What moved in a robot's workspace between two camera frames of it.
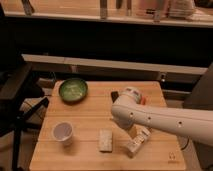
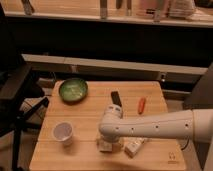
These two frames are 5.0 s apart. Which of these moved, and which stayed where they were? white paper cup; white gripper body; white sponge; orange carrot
Moved: white gripper body
Stayed: white paper cup; orange carrot; white sponge
